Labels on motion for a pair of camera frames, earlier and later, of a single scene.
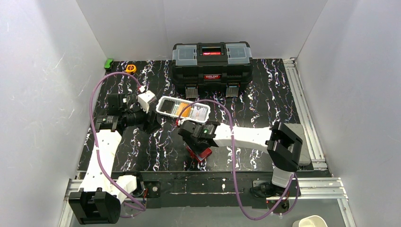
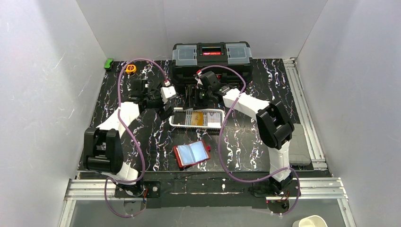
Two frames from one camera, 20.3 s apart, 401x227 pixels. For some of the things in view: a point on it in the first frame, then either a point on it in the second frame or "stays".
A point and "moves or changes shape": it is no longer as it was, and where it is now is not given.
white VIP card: x=199 y=113 to x=213 y=119
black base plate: x=206 y=189 stays
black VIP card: x=167 y=106 moves or changes shape
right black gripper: x=194 y=145 to x=194 y=95
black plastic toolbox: x=212 y=63 stays
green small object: x=108 y=65 stays
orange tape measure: x=131 y=69 stays
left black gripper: x=150 y=120 to x=164 y=108
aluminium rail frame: x=329 y=189 stays
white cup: x=313 y=221 stays
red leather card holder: x=201 y=155 moves or changes shape
